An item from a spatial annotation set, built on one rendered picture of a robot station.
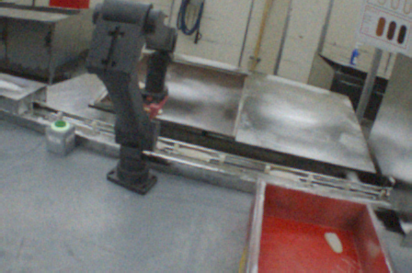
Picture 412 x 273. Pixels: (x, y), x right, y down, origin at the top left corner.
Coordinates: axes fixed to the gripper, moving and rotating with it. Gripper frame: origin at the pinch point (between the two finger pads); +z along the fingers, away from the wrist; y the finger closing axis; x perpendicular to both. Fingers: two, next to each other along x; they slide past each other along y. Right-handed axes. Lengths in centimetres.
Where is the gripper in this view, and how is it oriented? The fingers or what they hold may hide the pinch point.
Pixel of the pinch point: (150, 118)
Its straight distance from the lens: 97.4
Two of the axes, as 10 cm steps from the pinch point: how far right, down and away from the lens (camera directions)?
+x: -9.7, -2.3, 0.8
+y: 1.6, -3.6, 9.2
